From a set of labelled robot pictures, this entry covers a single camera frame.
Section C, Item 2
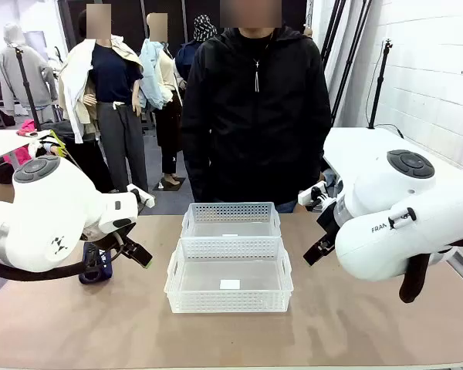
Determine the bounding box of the mannequin in navy shirt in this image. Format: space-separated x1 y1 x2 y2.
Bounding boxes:
57 3 152 193

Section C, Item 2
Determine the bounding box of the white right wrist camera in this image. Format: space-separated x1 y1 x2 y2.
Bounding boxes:
297 182 330 207

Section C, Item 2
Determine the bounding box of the mannequin in patterned hood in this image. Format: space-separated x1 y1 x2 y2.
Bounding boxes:
174 14 219 82

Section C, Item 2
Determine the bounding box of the mannequin in light blue jacket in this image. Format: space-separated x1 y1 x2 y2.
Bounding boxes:
138 13 187 190

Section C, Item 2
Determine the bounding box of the pink cloth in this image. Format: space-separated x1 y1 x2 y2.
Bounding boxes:
16 119 38 136

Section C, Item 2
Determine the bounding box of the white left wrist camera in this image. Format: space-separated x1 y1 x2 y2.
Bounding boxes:
126 183 156 209

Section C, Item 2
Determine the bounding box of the slim black tripod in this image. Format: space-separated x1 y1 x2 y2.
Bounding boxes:
366 38 395 130

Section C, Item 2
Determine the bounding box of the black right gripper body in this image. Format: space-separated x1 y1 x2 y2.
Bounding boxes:
315 192 346 248

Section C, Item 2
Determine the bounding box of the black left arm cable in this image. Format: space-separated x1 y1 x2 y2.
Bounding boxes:
0 227 137 283

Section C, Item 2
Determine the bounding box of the mannequin in grey hoodie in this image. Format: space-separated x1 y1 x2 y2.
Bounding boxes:
0 22 59 116

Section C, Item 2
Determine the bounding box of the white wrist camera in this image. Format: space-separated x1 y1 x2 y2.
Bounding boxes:
297 182 330 207
126 183 156 209

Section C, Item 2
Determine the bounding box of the white cluttered table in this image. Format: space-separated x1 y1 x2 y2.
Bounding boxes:
0 129 54 163

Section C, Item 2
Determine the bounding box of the black leaning pole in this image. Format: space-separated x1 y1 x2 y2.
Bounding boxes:
330 0 373 126
319 0 348 66

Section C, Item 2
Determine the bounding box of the person in black jacket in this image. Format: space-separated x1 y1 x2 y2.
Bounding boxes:
181 22 333 214

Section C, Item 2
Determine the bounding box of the black tripod with yellow band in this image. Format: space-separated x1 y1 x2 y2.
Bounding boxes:
13 44 43 133

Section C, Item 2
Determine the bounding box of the translucent white perforated basket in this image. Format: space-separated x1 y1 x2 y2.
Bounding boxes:
164 235 295 314
180 201 282 241

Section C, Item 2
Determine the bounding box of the dark right arm cable sleeve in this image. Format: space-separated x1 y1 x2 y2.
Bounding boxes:
398 235 463 304

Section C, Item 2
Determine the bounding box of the navy blue zipper pouch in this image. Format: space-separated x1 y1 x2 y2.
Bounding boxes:
79 240 115 285

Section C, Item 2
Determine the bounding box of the silver pendant cord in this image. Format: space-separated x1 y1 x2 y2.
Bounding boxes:
252 56 262 93

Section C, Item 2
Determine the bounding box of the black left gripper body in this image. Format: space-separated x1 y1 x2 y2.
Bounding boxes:
83 223 137 254

